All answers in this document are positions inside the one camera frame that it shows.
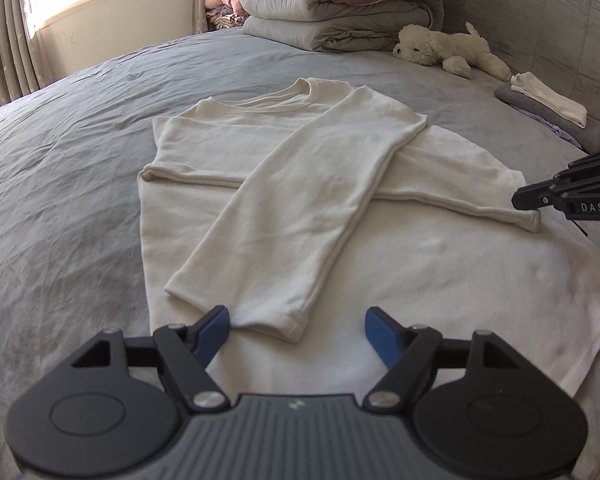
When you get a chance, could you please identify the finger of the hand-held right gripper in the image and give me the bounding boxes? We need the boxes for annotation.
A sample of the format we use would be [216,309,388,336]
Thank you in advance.
[552,143,600,191]
[511,178,571,212]

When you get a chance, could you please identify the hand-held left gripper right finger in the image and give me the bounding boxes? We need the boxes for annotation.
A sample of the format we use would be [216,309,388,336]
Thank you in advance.
[364,306,528,413]

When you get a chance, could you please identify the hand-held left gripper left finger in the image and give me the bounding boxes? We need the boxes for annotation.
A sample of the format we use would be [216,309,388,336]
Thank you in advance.
[70,304,231,413]

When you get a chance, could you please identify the white printed sweatshirt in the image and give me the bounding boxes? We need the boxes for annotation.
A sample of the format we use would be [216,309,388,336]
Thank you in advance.
[137,76,600,401]

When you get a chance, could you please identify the pile of pink clothes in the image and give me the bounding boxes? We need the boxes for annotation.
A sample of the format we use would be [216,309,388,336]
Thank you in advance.
[205,0,251,28]

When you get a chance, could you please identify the white folded socks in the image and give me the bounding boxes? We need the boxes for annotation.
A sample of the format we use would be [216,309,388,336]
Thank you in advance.
[511,72,588,128]

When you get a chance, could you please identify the folded grey cloth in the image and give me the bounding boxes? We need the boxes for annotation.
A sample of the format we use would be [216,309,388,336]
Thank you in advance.
[495,82,600,153]

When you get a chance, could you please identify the grey quilted headboard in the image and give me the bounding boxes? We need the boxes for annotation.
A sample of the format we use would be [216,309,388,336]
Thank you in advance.
[430,0,600,128]

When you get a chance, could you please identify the white plush dog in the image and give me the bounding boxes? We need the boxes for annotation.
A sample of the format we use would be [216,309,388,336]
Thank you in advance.
[392,21,512,82]

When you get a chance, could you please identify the grey bed sheet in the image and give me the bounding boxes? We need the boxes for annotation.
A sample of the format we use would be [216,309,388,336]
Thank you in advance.
[0,25,600,411]

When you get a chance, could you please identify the folded grey quilt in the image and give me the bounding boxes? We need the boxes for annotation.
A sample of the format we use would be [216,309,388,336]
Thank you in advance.
[235,0,446,53]

